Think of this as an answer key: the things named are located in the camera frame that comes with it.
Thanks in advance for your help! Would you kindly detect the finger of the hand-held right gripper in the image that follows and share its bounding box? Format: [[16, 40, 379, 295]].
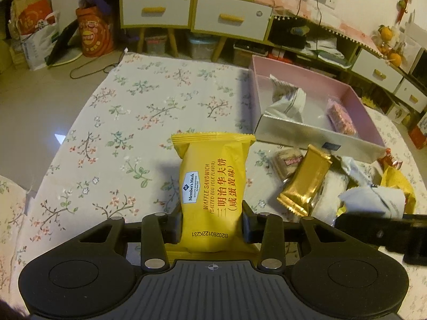
[[334, 213, 406, 242]]

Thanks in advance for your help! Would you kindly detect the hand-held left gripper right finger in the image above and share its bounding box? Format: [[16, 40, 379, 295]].
[[242, 200, 338, 270]]

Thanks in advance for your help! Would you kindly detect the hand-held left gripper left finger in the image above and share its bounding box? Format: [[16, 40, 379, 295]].
[[78, 203, 183, 271]]

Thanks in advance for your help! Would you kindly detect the white and blue snack packet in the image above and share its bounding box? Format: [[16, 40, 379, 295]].
[[338, 187, 406, 221]]

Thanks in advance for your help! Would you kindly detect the clear white cracker packet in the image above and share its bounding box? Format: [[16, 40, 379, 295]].
[[310, 170, 351, 225]]

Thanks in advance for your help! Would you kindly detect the yellow waffle snack packet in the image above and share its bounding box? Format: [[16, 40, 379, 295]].
[[166, 133, 260, 263], [380, 166, 417, 214]]

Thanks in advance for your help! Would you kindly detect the gold snack packet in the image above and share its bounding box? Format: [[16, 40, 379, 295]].
[[277, 144, 333, 217]]

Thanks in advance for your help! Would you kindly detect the pink cardboard box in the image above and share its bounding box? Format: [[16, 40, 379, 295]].
[[250, 55, 388, 164]]

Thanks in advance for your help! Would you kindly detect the red candy packet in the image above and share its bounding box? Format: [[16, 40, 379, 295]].
[[378, 148, 404, 170]]

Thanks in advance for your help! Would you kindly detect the brown biscuit packet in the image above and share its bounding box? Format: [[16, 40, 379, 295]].
[[274, 150, 305, 181]]

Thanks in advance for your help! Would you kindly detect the floral tablecloth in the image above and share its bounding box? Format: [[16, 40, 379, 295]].
[[0, 51, 427, 320]]

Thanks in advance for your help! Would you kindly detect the pink snack bar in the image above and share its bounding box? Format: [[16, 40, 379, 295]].
[[326, 98, 358, 137]]

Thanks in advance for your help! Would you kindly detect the low yellow and white cabinet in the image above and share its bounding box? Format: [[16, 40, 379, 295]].
[[268, 7, 427, 114]]

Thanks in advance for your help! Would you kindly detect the black microwave oven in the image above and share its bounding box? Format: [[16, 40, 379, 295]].
[[410, 51, 427, 85]]

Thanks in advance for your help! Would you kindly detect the clear storage box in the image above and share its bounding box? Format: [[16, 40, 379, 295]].
[[186, 34, 218, 61], [144, 33, 168, 54]]

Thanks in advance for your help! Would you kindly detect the orange printed bag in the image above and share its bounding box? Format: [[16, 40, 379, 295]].
[[75, 6, 117, 58]]

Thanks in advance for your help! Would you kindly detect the black flat board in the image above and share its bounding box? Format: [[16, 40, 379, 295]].
[[46, 19, 81, 67]]

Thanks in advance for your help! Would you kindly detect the yellow and white drawer cabinet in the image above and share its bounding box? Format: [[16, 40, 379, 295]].
[[118, 0, 278, 61]]

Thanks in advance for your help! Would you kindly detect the pink lace cloth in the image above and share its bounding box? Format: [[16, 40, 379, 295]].
[[248, 0, 384, 55]]

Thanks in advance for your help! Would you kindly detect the white shopping bag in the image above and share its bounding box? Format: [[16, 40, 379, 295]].
[[19, 10, 61, 71]]

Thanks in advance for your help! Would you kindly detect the black floor cable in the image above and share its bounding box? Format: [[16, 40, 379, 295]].
[[69, 49, 130, 80]]

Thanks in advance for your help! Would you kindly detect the black power cable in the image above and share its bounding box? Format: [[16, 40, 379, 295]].
[[296, 0, 323, 27]]

